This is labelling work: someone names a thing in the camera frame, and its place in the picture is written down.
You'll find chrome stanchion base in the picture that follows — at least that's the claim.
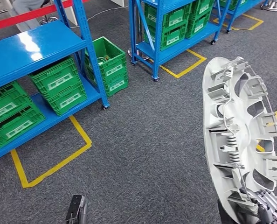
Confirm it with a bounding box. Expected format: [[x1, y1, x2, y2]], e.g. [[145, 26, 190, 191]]
[[128, 48, 151, 62], [260, 0, 277, 11]]

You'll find red barrier belt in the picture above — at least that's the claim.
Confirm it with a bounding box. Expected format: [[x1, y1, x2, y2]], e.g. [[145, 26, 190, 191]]
[[0, 0, 90, 33]]

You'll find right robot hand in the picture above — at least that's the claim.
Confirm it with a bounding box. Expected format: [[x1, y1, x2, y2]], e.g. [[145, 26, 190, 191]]
[[246, 189, 277, 224]]

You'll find grey plastic wheel hubcap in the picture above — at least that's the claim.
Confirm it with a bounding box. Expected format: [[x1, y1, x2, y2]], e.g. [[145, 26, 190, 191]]
[[202, 56, 277, 220]]

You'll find white floor cable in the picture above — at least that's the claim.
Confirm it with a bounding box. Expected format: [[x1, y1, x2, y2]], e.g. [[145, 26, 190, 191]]
[[69, 5, 128, 29]]

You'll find person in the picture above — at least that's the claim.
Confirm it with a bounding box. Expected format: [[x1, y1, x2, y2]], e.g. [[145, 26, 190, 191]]
[[11, 0, 46, 33]]

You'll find office chair with chrome base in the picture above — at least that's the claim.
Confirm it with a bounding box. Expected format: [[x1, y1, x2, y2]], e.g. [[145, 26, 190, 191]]
[[38, 0, 59, 26]]

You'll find blue metal shelf rack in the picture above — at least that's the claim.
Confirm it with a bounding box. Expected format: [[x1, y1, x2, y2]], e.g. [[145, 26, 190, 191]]
[[218, 0, 270, 33], [129, 0, 232, 82], [0, 0, 111, 182]]

